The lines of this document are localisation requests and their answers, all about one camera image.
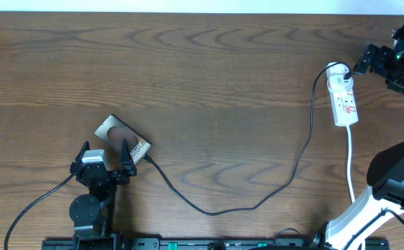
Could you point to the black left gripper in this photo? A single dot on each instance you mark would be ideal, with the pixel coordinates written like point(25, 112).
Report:
point(125, 170)

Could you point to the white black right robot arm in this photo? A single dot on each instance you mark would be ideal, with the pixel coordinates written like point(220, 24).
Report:
point(383, 197)

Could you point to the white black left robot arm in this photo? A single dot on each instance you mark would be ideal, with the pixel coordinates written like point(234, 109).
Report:
point(93, 213)

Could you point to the white USB charger adapter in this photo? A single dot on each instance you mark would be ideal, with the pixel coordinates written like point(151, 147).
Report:
point(339, 77)

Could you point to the white power strip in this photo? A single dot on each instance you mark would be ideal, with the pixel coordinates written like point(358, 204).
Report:
point(342, 100)

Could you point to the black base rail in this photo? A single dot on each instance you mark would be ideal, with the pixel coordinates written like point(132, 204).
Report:
point(176, 244)

